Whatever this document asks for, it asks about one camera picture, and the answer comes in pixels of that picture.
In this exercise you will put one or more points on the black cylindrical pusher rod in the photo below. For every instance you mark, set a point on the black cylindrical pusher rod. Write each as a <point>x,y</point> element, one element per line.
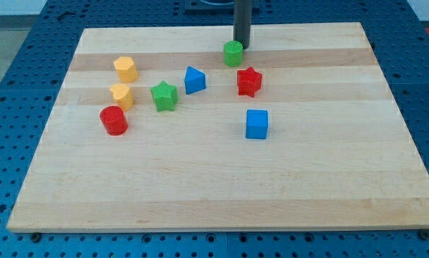
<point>242,22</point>

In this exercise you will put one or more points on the red star block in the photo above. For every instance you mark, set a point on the red star block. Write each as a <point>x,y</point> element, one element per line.
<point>249,81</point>

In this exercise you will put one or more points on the green star block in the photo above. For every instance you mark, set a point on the green star block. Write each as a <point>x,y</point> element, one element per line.
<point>164,96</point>

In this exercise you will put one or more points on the green cylinder block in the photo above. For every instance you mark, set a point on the green cylinder block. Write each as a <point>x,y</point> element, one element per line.
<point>233,53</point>

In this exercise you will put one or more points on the blue triangle block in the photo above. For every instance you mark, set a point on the blue triangle block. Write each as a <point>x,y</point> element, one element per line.
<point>195,80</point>

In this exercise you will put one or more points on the blue cube block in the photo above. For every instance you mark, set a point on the blue cube block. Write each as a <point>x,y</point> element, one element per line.
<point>257,122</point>

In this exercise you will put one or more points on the yellow hexagon block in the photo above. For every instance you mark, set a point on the yellow hexagon block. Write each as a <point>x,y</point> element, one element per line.
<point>126,69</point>

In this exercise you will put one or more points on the yellow heart block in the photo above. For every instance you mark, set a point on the yellow heart block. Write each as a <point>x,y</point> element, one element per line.
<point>122,95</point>

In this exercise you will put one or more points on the red cylinder block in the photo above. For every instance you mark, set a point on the red cylinder block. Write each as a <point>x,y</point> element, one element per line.
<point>114,120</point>

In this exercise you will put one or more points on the light wooden board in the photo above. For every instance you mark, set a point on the light wooden board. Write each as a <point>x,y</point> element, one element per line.
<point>337,156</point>

